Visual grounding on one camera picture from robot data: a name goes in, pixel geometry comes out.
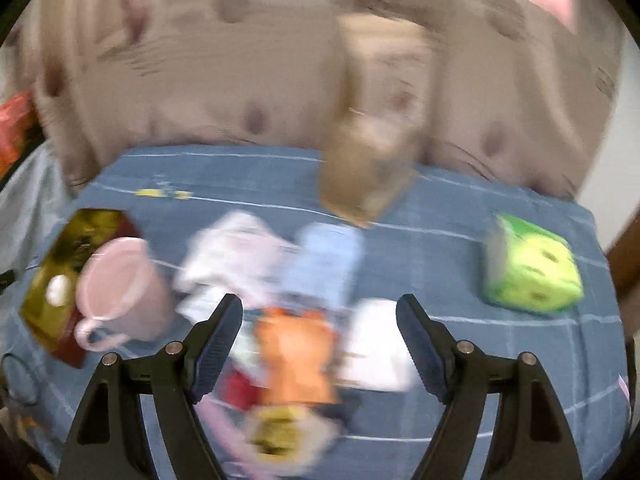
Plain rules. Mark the red cloth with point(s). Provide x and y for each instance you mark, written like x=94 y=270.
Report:
x=239 y=390

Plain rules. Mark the red orange package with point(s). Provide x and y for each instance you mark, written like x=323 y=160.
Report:
x=15 y=130

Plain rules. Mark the brown wooden furniture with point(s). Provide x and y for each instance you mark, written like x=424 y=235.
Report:
x=625 y=280

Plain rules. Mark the orange packet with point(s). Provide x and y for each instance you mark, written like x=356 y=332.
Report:
x=295 y=355

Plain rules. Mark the beige leaf-print fabric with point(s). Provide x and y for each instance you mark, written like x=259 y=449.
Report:
x=200 y=75

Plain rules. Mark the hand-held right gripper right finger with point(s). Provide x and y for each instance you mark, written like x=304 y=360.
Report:
x=419 y=340

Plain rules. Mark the gold and red box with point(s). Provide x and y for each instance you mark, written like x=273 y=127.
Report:
x=65 y=250

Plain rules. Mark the light blue cloth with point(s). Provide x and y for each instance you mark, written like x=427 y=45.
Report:
x=322 y=265

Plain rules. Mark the blue plaid blanket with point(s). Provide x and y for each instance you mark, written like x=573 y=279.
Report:
x=450 y=240

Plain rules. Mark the pink cup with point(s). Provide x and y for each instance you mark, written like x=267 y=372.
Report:
x=125 y=290

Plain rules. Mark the kraft paper snack bag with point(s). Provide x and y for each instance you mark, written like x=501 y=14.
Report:
x=375 y=160

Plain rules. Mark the yellow soft item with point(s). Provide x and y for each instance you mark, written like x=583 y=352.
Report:
x=277 y=435

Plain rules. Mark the white and pink soft packet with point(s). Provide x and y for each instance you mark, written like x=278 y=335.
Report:
x=235 y=255

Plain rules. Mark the small yellow wrapper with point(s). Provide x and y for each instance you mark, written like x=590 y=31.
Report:
x=162 y=193

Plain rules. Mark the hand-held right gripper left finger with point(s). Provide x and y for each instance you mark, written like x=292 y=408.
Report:
x=220 y=340

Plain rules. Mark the green tissue pack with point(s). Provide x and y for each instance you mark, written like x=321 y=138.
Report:
x=535 y=270

